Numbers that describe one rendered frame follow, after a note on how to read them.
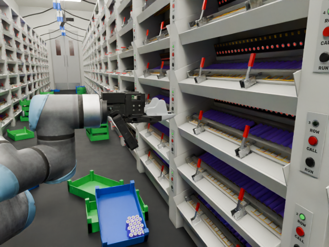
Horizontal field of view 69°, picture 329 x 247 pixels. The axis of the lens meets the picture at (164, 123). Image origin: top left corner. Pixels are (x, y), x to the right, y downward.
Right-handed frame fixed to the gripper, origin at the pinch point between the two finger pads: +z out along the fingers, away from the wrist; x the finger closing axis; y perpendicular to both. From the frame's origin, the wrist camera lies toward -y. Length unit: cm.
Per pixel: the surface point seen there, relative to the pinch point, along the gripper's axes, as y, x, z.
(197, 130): -8.5, 13.3, 17.2
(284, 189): -12.0, -29.2, 16.8
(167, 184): -49, 51, 21
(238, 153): -8.7, -13.2, 16.3
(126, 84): 0, 170, 22
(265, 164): -9.5, -20.7, 19.1
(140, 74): 11, 100, 18
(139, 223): -55, 29, -1
